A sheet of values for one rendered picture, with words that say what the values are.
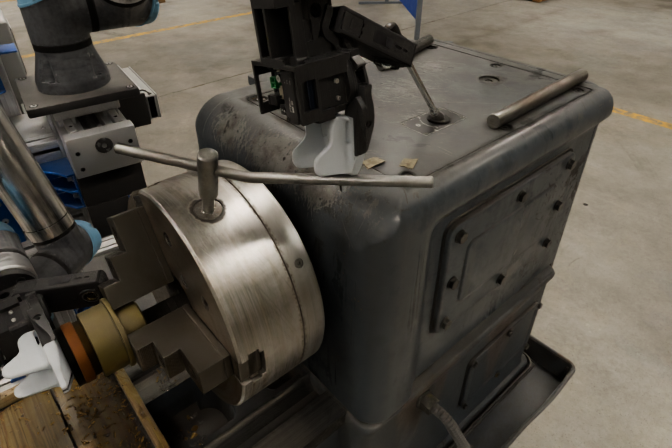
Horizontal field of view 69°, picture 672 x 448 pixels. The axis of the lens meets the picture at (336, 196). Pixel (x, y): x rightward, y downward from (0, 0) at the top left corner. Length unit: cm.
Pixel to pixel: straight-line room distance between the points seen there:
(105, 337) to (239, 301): 17
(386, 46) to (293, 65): 11
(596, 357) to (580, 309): 25
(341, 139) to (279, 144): 21
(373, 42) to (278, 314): 32
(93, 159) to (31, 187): 23
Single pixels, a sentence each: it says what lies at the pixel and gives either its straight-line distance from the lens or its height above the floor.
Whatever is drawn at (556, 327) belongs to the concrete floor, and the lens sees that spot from 226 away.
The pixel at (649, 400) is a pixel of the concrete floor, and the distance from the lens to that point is 218.
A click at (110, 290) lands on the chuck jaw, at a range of 66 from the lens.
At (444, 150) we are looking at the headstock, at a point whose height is 126.
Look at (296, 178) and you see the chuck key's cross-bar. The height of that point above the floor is 129.
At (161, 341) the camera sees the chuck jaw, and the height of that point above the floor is 110.
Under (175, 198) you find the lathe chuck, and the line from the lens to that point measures 61.
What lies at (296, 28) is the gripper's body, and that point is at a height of 145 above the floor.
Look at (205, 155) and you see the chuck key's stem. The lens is 53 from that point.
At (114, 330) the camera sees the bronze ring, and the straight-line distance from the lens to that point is 65.
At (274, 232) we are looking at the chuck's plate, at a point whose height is 120.
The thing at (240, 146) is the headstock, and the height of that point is 122.
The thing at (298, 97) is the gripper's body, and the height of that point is 140.
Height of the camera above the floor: 156
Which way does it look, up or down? 34 degrees down
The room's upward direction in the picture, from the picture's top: straight up
